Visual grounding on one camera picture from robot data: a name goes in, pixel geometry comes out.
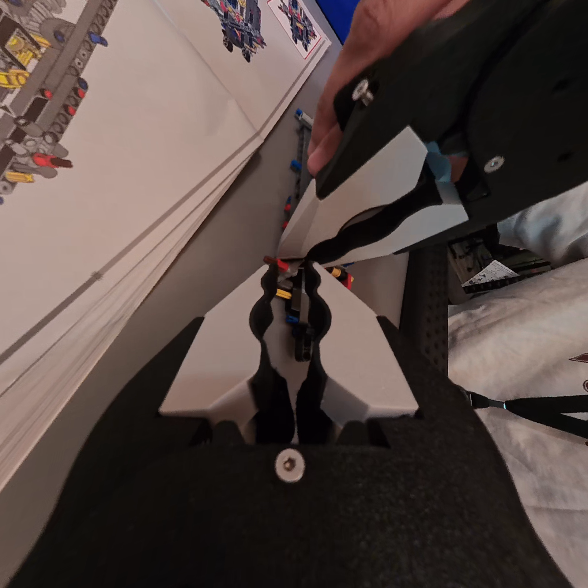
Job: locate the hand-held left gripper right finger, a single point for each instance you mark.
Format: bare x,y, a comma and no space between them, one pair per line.
363,367

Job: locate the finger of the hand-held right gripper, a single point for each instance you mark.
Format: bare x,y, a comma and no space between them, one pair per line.
358,193
432,220

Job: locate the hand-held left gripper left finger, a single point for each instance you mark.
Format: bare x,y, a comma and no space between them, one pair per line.
216,363

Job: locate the long lego car chassis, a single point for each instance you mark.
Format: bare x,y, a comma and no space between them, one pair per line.
303,303

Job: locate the grey lego connector red pin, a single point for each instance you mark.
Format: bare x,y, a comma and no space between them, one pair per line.
278,264

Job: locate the white lego instruction booklet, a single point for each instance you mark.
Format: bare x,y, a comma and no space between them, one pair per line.
138,160

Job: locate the person's right hand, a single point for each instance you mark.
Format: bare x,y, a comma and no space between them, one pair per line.
363,50

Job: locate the black perforated panel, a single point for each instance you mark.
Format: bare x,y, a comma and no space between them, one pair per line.
425,312

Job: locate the small white leaflet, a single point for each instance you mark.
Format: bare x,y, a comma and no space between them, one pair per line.
298,23

